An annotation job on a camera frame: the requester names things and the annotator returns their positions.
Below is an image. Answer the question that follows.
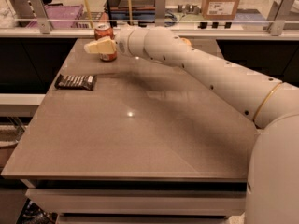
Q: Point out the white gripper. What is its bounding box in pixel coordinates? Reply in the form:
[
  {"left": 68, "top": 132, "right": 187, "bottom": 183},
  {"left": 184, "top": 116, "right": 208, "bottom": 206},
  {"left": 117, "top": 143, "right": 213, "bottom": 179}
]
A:
[{"left": 84, "top": 28, "right": 136, "bottom": 56}]

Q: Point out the orange soda can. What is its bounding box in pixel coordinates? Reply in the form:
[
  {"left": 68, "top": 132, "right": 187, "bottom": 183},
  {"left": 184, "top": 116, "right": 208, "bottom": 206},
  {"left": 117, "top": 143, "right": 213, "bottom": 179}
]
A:
[{"left": 94, "top": 23, "right": 117, "bottom": 62}]

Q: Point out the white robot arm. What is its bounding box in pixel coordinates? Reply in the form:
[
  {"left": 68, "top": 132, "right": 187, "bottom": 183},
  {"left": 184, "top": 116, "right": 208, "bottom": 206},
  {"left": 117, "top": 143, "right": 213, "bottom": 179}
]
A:
[{"left": 84, "top": 27, "right": 299, "bottom": 224}]

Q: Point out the black snack bar wrapper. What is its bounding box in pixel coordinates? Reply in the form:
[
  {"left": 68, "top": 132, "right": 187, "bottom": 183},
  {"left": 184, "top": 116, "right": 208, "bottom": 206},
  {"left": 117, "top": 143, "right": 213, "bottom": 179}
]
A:
[{"left": 54, "top": 75, "right": 96, "bottom": 91}]

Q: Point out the purple plastic crate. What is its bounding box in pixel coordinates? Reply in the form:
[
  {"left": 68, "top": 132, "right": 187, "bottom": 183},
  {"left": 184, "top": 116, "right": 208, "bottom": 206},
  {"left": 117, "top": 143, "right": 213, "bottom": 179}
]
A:
[{"left": 26, "top": 5, "right": 85, "bottom": 30}]

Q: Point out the yellow wooden pole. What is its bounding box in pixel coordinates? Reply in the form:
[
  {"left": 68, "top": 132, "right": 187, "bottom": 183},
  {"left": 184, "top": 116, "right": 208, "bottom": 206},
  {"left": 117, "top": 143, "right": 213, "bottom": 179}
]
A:
[{"left": 128, "top": 0, "right": 134, "bottom": 26}]

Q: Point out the orange fruit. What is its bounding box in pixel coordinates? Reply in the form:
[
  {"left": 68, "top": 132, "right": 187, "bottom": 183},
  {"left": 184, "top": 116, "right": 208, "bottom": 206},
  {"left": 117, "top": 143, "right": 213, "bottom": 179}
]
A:
[{"left": 181, "top": 38, "right": 192, "bottom": 46}]

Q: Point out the cardboard box with label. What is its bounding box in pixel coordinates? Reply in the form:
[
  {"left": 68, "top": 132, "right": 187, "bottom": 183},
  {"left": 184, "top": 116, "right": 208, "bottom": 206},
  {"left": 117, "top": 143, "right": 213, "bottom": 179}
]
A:
[{"left": 201, "top": 0, "right": 240, "bottom": 20}]

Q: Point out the grey table drawer unit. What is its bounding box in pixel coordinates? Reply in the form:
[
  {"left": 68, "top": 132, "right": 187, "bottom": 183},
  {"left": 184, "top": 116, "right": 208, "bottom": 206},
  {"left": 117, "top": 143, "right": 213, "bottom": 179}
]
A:
[{"left": 26, "top": 180, "right": 246, "bottom": 218}]

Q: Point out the yellow broom handle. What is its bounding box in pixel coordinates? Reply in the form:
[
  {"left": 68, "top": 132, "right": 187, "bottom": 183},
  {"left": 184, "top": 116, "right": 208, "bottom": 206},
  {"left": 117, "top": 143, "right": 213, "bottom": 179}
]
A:
[{"left": 84, "top": 0, "right": 93, "bottom": 29}]

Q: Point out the middle metal railing post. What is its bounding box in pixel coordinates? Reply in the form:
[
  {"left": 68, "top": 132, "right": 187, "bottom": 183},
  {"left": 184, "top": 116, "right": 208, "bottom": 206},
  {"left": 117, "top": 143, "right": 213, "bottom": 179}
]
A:
[{"left": 155, "top": 0, "right": 166, "bottom": 27}]

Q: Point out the metal railing post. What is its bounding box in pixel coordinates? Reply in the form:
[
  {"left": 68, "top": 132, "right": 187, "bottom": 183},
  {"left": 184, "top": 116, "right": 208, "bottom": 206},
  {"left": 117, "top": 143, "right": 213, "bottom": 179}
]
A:
[
  {"left": 30, "top": 0, "right": 52, "bottom": 34},
  {"left": 155, "top": 0, "right": 166, "bottom": 27},
  {"left": 267, "top": 0, "right": 299, "bottom": 36}
]

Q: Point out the left metal railing post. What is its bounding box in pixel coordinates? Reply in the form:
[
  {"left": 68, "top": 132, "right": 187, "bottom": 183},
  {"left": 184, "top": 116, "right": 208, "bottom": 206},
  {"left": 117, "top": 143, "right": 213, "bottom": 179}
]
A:
[{"left": 30, "top": 0, "right": 52, "bottom": 34}]

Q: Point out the right metal railing post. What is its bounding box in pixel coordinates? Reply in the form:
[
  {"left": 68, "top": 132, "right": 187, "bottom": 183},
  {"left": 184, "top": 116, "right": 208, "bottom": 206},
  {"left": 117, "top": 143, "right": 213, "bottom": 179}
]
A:
[{"left": 267, "top": 0, "right": 299, "bottom": 36}]

